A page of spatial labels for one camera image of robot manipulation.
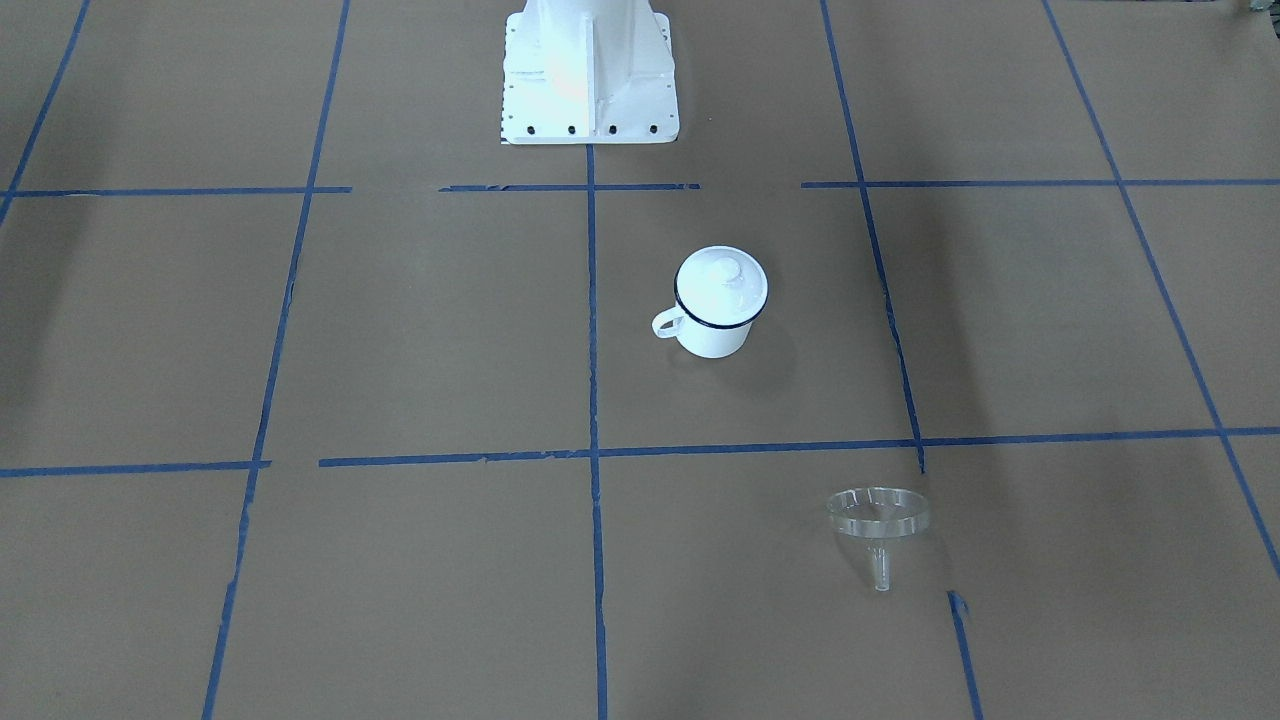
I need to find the white enamel mug lid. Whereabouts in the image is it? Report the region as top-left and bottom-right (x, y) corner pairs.
(675, 246), (769, 331)

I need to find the white enamel mug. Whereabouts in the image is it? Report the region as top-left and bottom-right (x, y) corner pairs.
(652, 245), (771, 359)

